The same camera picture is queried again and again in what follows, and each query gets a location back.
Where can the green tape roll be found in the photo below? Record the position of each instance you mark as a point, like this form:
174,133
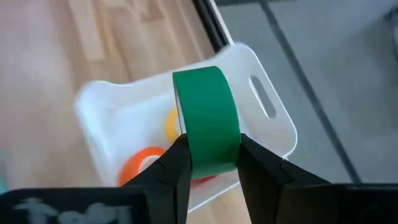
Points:
208,124

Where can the orange tape roll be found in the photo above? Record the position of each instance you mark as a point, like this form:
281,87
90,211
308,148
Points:
132,165

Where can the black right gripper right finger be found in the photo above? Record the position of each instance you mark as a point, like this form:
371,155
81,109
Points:
273,193

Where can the yellow tape roll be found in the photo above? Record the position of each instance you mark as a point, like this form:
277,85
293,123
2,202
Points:
171,126

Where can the white plastic bin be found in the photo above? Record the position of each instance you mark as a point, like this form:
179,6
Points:
124,118

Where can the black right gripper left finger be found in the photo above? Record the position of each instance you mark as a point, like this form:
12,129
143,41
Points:
171,186

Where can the black aluminium table frame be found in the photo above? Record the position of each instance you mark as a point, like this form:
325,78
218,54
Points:
208,21

